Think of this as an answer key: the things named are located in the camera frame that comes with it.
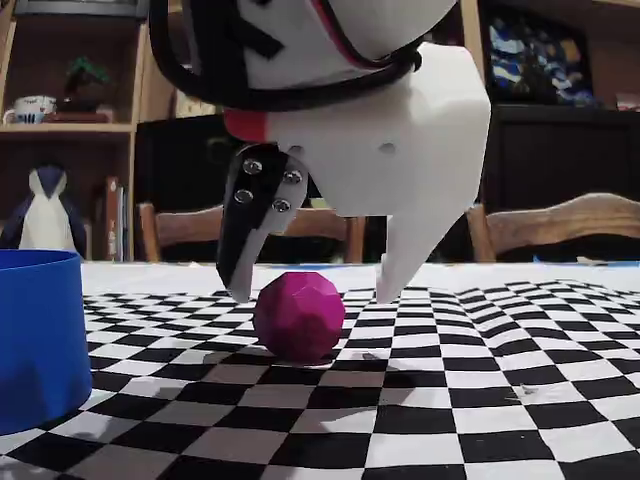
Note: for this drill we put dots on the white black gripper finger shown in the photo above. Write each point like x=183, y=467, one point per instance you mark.
x=245, y=240

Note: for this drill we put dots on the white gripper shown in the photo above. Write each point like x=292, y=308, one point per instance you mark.
x=400, y=155

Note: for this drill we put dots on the pink faceted ball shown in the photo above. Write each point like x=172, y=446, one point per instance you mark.
x=300, y=317

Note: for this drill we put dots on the blue round box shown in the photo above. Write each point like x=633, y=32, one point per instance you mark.
x=40, y=340

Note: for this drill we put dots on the red white small box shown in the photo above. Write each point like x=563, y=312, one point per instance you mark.
x=628, y=101

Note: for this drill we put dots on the dark flat box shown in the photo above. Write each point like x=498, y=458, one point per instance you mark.
x=75, y=6

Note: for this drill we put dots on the brown wooden chair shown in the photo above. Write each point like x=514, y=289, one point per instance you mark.
x=575, y=225
x=190, y=230

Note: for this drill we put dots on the red spined tall book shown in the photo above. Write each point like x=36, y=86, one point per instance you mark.
x=112, y=220

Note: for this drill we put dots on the checkerboard printed white sheet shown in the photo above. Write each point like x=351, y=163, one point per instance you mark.
x=450, y=375

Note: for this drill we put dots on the blue tape strip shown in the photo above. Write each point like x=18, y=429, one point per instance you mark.
x=550, y=260

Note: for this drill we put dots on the dark cabinet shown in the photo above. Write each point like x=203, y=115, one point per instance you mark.
x=550, y=160

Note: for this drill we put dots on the blue white penguin figure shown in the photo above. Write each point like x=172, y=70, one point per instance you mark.
x=45, y=225

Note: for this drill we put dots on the light wooden bookshelf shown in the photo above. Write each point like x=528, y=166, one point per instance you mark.
x=472, y=50
x=75, y=127

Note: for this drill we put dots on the starry night picture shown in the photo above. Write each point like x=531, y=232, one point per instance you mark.
x=540, y=60

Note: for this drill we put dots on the brick bonsai tree model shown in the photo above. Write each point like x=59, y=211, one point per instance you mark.
x=82, y=80

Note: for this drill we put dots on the white blue mug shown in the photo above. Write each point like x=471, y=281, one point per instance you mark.
x=31, y=110

